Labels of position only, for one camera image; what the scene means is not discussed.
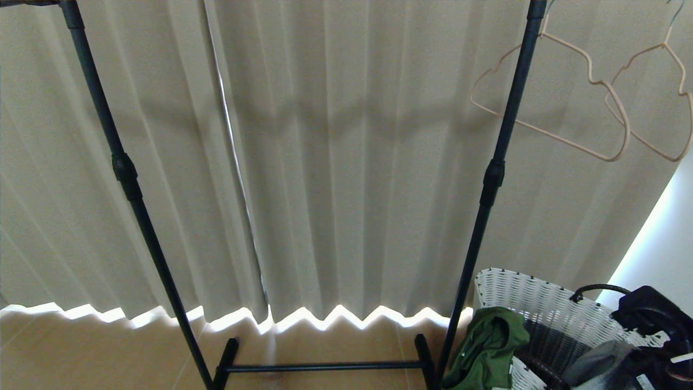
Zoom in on pale grey shorts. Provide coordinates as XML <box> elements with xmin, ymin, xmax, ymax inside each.
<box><xmin>560</xmin><ymin>340</ymin><xmax>637</xmax><ymax>390</ymax></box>

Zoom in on pink clothes hanger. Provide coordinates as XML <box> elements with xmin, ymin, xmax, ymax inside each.
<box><xmin>604</xmin><ymin>0</ymin><xmax>693</xmax><ymax>163</ymax></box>
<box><xmin>469</xmin><ymin>14</ymin><xmax>632</xmax><ymax>163</ymax></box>

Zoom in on black clothes rack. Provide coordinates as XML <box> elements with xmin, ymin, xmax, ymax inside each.
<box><xmin>0</xmin><ymin>0</ymin><xmax>548</xmax><ymax>390</ymax></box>

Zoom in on white laundry basket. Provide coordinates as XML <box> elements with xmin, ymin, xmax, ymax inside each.
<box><xmin>474</xmin><ymin>268</ymin><xmax>670</xmax><ymax>390</ymax></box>

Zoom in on beige curtain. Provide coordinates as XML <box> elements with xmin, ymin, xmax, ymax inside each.
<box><xmin>0</xmin><ymin>0</ymin><xmax>693</xmax><ymax>332</ymax></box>

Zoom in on green garment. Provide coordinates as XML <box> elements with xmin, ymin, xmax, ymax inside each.
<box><xmin>441</xmin><ymin>307</ymin><xmax>531</xmax><ymax>390</ymax></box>

